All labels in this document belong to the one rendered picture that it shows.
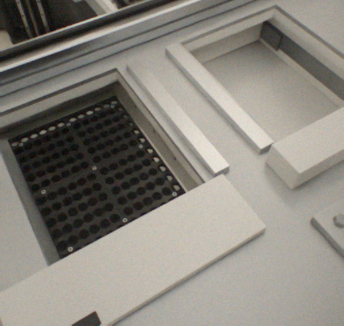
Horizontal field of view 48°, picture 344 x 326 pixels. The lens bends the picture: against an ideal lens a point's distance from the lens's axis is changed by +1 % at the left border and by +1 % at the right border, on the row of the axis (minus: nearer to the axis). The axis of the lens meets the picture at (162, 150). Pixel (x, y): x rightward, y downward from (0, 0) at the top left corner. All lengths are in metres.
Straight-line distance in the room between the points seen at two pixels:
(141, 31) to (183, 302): 0.41
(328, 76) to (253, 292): 0.45
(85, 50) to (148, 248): 0.32
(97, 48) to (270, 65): 0.36
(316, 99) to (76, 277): 0.54
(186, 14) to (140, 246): 0.40
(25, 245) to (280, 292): 0.27
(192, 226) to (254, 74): 0.43
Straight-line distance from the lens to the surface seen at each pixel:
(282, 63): 0.81
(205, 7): 0.69
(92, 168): 0.54
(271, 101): 0.73
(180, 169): 0.57
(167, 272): 0.40
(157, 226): 0.42
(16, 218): 0.47
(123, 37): 0.62
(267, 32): 0.83
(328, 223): 0.46
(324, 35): 0.70
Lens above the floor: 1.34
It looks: 54 degrees down
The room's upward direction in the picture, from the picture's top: 1 degrees counter-clockwise
